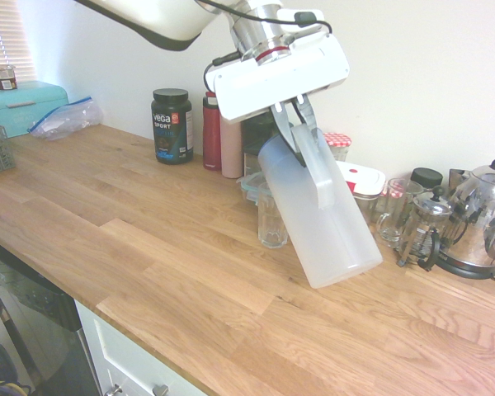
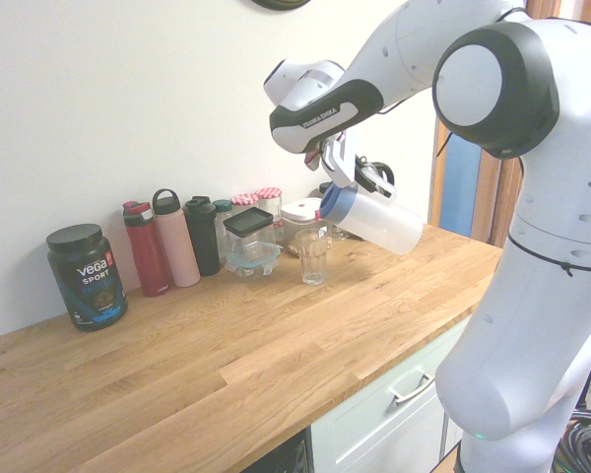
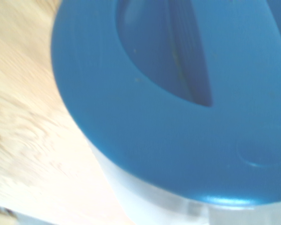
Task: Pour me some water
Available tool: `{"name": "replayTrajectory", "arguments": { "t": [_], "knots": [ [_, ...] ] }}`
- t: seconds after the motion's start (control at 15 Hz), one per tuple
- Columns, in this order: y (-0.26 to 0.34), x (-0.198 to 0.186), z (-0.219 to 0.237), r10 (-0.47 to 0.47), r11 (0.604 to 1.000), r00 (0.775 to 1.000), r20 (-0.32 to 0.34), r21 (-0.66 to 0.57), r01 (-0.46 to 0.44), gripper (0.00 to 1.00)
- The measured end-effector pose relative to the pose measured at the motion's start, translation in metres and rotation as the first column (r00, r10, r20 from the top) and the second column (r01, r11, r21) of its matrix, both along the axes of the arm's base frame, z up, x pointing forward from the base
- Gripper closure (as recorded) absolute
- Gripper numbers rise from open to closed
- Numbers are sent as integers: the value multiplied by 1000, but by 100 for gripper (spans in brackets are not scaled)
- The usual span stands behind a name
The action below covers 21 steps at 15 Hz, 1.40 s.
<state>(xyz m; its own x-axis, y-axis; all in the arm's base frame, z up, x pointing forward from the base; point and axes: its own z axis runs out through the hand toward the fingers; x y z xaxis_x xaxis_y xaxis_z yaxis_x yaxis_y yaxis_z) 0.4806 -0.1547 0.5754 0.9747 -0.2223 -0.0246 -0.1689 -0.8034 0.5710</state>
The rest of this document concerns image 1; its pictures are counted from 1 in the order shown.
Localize chrome french press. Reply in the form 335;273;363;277
397;185;455;273

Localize chrome electric kettle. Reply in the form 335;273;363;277
435;156;495;281

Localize clear drinking glass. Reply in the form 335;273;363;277
257;181;290;250

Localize black Vega protein tub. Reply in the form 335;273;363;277
150;87;195;165

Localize container with white red-clip lid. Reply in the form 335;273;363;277
337;160;387;212

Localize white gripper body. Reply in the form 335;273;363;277
212;31;352;125

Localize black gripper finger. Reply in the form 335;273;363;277
296;95;320;144
271;101;309;168

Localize glass jar with black lid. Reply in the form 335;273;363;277
410;167;445;195

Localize red water bottle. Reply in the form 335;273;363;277
201;91;224;172

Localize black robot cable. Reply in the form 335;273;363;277
196;0;334;94

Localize white cabinet drawer front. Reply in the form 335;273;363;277
73;299;210;396

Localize clear glass mug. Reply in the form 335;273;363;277
375;177;426;250

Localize translucent pitcher with blue lid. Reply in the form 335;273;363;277
257;123;384;290

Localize glass container with teal lid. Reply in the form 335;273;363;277
237;172;269;205

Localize silver drawer handle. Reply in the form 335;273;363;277
106;382;172;396

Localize jar with red checkered lid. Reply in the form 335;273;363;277
322;131;353;163

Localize teal bread box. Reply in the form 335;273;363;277
0;80;72;139

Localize white window blinds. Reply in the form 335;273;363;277
0;0;39;83

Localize clear zip bag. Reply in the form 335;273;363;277
26;96;106;143

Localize pink water bottle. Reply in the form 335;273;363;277
219;117;245;180

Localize black dishwasher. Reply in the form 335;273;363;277
0;234;102;396

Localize clear container with black lid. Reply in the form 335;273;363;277
242;141;266;177

